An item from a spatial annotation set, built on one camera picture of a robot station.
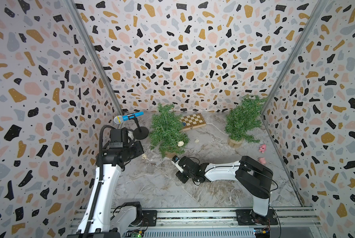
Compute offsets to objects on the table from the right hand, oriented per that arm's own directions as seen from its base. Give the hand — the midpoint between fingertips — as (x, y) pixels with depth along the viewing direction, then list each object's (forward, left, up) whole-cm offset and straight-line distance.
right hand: (178, 173), depth 89 cm
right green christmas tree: (+20, -36, +25) cm, 49 cm away
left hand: (+4, +17, +22) cm, 28 cm away
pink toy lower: (+10, -53, 0) cm, 54 cm away
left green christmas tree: (+10, +5, +23) cm, 25 cm away
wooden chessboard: (+40, -8, +2) cm, 41 cm away
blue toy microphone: (+23, +35, +22) cm, 48 cm away
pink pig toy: (+18, -55, 0) cm, 58 cm away
